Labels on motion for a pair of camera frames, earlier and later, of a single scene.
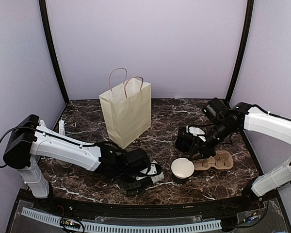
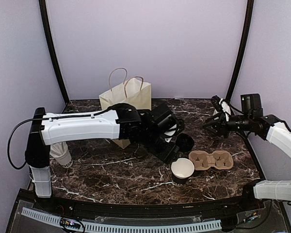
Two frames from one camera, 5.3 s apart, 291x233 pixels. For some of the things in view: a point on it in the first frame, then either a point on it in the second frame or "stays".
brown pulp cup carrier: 223,160 stays
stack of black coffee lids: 184,142 stays
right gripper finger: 193,148 to 213,124
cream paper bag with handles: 127,109 stays
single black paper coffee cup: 182,169 stays
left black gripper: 135,189 to 168,155
